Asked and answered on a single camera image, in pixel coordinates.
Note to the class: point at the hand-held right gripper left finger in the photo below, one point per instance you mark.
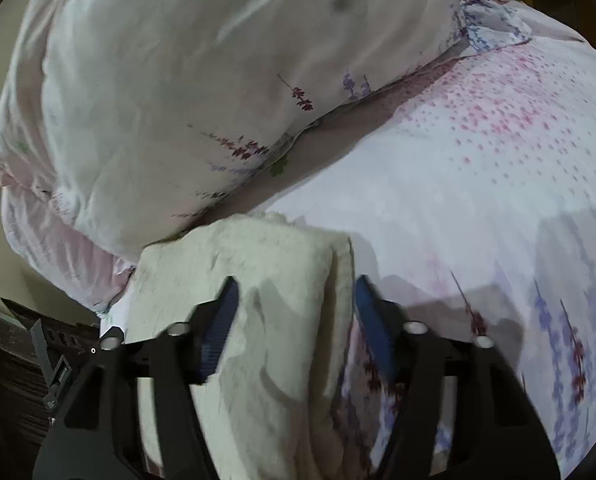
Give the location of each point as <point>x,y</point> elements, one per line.
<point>216,330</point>

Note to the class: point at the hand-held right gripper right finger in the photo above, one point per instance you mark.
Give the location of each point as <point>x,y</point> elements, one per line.
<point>375,325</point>

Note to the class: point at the black power strip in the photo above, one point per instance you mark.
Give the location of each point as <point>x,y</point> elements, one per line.
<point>70,337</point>

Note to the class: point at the pink floral bedsheet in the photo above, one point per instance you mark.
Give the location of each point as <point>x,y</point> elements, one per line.
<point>468,185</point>

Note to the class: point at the dark bedside furniture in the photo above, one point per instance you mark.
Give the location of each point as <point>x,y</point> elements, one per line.
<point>8,380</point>

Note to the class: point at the stained pink floral pillow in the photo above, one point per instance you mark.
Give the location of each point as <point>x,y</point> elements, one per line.
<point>193,90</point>

